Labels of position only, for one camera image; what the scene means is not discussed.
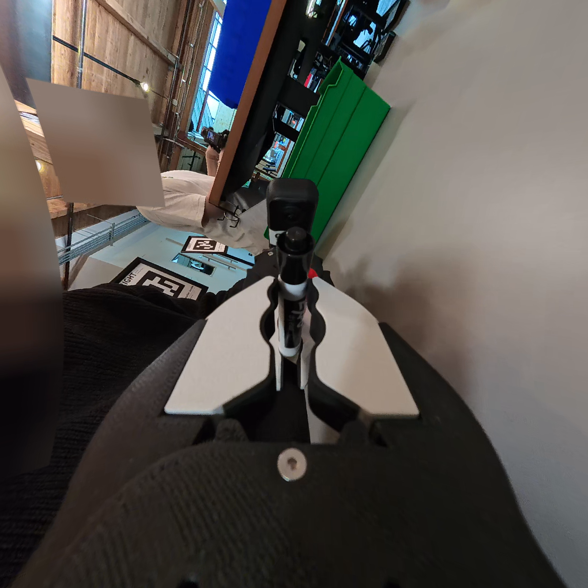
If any person's left forearm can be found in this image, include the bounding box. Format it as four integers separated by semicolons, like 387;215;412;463
62;276;258;359

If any black under-desk hook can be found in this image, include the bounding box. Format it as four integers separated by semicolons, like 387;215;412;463
216;202;244;228

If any black dry erase marker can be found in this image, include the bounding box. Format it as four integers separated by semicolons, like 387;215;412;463
275;227;315;359

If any brown wooden desk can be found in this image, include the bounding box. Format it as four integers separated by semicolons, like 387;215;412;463
208;0;322;207

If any blue board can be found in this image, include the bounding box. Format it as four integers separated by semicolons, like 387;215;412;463
209;0;276;110

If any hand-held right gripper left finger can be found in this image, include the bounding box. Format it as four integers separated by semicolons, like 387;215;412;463
163;276;278;425

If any green plastic bin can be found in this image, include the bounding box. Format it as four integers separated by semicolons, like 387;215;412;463
264;57;391;258

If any small code sign stand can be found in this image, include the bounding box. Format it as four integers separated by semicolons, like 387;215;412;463
180;235;229;256

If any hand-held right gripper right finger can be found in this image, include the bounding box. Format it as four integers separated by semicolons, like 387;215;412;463
307;277;420;430

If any large code sign stand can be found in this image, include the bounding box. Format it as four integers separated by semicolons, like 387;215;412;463
110;257;209;301

